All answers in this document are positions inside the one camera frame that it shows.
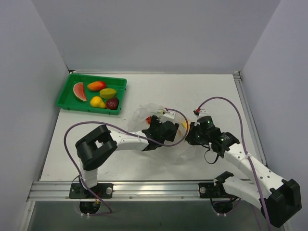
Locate red cherries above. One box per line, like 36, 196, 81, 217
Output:
146, 116, 152, 124

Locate clear plastic bag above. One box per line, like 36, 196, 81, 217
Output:
127, 103, 197, 165

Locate dark red apple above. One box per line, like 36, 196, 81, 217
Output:
105, 97, 119, 110

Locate yellow pear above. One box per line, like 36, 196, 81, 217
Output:
90, 96, 106, 109

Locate watermelon slice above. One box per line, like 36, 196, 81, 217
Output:
73, 82, 87, 102

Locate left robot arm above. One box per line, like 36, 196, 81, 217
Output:
75, 115, 179, 198

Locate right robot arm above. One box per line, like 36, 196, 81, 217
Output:
186, 115, 302, 228

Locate yellow green mango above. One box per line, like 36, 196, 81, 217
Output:
100, 88, 117, 99

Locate red orange mango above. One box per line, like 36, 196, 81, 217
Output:
87, 81, 106, 91

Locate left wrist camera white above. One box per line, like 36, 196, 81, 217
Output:
160, 108, 177, 123

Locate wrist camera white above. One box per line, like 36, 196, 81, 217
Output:
160, 108, 177, 123
193, 108, 209, 118

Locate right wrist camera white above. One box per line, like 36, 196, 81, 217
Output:
193, 108, 209, 118

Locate aluminium right side rail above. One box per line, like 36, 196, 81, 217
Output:
233, 72, 268, 167

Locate aluminium rail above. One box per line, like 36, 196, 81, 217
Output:
26, 179, 286, 202
233, 72, 268, 167

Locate aluminium front rail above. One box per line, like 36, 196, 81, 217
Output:
26, 179, 286, 202

